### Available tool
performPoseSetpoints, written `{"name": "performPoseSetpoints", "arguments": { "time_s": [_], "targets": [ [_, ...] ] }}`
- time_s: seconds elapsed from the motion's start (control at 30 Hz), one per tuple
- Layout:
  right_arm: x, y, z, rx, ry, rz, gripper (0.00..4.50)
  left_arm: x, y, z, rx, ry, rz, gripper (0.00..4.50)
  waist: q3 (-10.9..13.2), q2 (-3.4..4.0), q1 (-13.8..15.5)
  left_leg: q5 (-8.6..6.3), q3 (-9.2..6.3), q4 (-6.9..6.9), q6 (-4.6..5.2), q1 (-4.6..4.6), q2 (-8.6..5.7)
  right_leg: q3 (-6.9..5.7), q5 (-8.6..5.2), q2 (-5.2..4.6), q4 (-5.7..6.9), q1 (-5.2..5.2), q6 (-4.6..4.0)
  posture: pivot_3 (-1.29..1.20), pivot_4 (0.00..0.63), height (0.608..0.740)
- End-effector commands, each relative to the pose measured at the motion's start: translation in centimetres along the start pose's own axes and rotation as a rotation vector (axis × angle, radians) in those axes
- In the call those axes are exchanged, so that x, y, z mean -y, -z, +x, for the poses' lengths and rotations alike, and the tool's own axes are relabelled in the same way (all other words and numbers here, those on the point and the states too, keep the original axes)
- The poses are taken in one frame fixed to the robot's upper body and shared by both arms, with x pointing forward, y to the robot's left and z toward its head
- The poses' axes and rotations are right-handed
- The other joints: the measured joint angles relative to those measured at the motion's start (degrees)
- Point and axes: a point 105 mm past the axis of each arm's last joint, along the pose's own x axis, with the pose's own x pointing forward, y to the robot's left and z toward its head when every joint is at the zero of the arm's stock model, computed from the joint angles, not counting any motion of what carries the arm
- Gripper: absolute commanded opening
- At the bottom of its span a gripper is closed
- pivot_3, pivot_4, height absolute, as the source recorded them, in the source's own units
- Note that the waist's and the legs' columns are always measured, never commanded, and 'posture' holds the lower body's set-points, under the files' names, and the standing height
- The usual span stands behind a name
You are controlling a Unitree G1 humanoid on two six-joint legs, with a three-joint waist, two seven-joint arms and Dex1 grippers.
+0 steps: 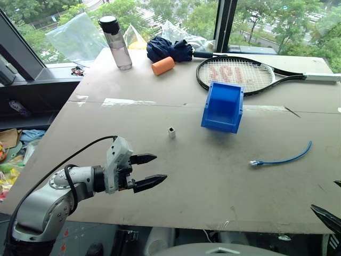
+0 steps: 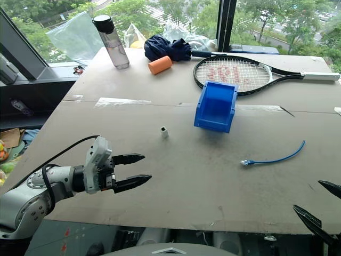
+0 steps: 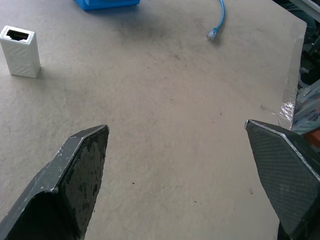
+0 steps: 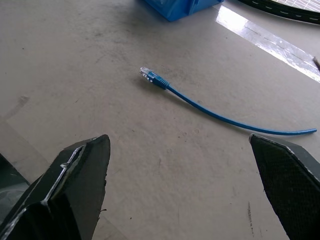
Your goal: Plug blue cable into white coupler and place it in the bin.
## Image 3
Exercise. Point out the blue plastic box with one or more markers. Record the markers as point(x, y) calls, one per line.
point(107, 3)

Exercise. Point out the white ethernet coupler block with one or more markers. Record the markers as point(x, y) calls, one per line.
point(20, 51)

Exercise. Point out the clear tape strip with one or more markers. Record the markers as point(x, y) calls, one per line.
point(290, 95)

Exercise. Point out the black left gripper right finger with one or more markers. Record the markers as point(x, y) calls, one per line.
point(287, 180)

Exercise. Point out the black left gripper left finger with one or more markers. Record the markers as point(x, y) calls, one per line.
point(62, 190)

